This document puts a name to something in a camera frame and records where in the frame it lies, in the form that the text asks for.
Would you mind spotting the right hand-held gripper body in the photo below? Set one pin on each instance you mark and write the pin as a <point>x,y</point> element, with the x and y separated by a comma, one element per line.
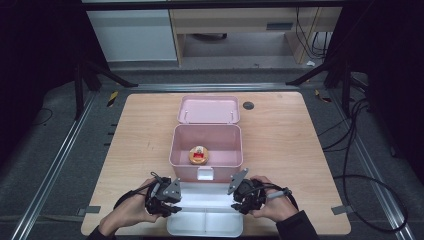
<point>250,195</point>

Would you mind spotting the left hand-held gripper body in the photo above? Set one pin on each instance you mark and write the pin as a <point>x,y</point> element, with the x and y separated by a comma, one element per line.
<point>163,196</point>

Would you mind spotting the white divided tray insert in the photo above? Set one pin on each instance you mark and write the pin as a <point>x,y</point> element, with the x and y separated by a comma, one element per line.
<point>205,220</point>

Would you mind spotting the round golden tin red label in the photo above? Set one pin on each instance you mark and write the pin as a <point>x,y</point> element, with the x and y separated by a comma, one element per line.
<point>199,155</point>

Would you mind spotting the pink storage box with lid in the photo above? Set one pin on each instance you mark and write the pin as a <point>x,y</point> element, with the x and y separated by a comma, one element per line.
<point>206,111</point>

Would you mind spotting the person's right hand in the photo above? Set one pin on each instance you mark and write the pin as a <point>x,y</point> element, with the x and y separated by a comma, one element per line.
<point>276,206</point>

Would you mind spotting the person's left hand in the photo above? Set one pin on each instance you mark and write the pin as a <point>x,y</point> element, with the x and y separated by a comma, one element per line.
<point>133,210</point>

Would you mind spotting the grey tape piece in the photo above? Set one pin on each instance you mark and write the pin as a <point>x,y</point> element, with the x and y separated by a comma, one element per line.
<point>341,210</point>
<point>90,210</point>

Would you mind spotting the black round table grommet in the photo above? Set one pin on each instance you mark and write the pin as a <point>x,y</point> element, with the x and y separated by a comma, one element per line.
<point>248,105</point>

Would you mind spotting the yellow black floor tape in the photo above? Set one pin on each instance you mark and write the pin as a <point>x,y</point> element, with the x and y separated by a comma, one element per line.
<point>112,98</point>
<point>322,96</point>

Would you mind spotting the black metal stand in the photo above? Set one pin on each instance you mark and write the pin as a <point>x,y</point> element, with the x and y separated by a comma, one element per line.
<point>79,90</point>
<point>346,86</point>

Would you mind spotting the crumpled white paper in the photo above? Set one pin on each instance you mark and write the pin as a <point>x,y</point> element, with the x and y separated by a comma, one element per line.
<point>310,63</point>

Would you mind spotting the white cabinet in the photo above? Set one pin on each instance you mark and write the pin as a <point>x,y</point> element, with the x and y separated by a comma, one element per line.
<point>133,35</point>

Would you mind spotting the short aluminium floor rail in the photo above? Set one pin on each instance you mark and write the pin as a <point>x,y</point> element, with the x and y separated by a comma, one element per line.
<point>213,87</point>

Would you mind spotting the long aluminium floor rail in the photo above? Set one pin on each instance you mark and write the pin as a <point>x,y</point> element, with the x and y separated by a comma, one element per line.
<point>53,166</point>
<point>376,186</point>

